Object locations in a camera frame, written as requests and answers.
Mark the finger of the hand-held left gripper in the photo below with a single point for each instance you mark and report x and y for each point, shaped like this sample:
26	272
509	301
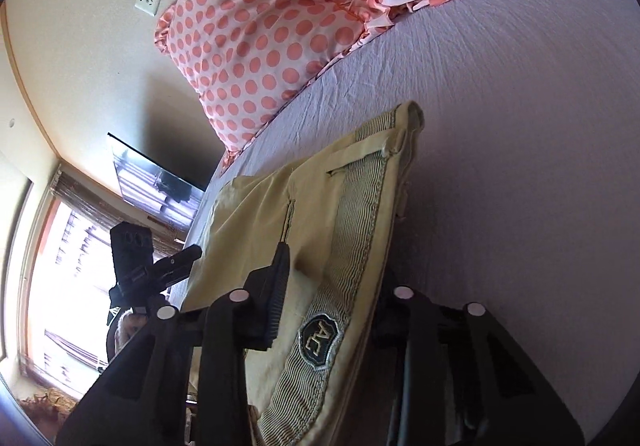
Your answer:
176	264

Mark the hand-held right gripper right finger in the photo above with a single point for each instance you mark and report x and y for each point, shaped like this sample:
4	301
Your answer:
400	326

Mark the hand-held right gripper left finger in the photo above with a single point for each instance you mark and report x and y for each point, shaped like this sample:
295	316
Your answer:
276	297

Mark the beige pants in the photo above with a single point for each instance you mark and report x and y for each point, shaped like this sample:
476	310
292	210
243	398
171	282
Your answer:
250	206

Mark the person's left hand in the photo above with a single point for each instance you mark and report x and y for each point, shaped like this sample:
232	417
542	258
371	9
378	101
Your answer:
124	330

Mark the brown bamboo window blind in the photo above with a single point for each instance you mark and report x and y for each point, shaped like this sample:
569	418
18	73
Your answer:
95	198

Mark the window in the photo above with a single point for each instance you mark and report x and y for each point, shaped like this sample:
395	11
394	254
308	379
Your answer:
55	286

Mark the black flat screen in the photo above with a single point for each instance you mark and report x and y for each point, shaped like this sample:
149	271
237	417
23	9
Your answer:
150	176

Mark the brown dried plant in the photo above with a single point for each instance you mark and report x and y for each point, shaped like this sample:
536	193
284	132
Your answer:
46	408

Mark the lavender bed sheet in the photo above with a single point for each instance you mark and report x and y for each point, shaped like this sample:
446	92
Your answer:
500	126

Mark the large pink polka-dot pillow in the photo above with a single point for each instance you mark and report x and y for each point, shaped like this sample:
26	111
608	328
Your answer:
250	36

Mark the white wall socket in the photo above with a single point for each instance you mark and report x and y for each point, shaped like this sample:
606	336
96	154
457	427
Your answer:
148	2

